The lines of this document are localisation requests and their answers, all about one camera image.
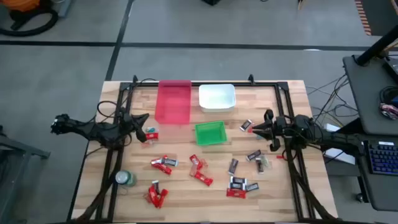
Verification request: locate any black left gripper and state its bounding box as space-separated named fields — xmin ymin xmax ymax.
xmin=119 ymin=108 xmax=150 ymax=144

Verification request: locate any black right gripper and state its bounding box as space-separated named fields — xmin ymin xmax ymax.
xmin=252 ymin=109 xmax=289 ymax=152

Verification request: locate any green candy clear wrapper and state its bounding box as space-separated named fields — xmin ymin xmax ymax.
xmin=261 ymin=155 xmax=274 ymax=170

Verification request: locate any pink translucent plastic bin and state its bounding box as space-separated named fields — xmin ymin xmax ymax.
xmin=154 ymin=79 xmax=192 ymax=126

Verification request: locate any green plastic basket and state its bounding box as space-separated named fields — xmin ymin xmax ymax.
xmin=194 ymin=120 xmax=228 ymax=146

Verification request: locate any white plastic bin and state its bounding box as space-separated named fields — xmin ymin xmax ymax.
xmin=198 ymin=83 xmax=237 ymax=113

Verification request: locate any green soda can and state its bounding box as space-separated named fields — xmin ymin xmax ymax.
xmin=114 ymin=169 xmax=138 ymax=188

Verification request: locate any white paper sheet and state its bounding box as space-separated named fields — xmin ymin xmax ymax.
xmin=323 ymin=123 xmax=356 ymax=166

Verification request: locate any dark grey desk top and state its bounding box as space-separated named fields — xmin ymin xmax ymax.
xmin=341 ymin=54 xmax=398 ymax=136

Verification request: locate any backlit computer keyboard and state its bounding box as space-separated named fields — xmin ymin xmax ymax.
xmin=363 ymin=139 xmax=398 ymax=176

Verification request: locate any pink white patterned object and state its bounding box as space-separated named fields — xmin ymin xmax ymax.
xmin=378 ymin=103 xmax=398 ymax=121

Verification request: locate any dark grey side desk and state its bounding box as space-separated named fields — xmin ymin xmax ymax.
xmin=353 ymin=133 xmax=398 ymax=212

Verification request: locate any black metal pole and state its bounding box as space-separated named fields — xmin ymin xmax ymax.
xmin=355 ymin=24 xmax=398 ymax=67

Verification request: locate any black desk device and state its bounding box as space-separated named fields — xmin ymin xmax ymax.
xmin=382 ymin=57 xmax=398 ymax=84

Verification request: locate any grey metal cart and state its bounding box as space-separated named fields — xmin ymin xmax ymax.
xmin=0 ymin=124 xmax=51 ymax=224

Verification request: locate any dark floor mat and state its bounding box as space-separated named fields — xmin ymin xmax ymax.
xmin=362 ymin=0 xmax=398 ymax=37

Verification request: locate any orange vacuum cleaner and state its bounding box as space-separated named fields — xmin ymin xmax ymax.
xmin=0 ymin=0 xmax=41 ymax=12

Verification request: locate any black left arm feed cable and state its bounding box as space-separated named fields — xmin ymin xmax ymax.
xmin=96 ymin=77 xmax=158 ymax=121

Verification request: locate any tangled floor cable bundle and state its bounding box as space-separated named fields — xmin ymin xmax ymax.
xmin=306 ymin=73 xmax=360 ymax=125

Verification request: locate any black coiled cable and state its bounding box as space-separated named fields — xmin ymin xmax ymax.
xmin=379 ymin=86 xmax=398 ymax=105

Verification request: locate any black vacuum hose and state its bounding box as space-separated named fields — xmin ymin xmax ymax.
xmin=0 ymin=7 xmax=59 ymax=37

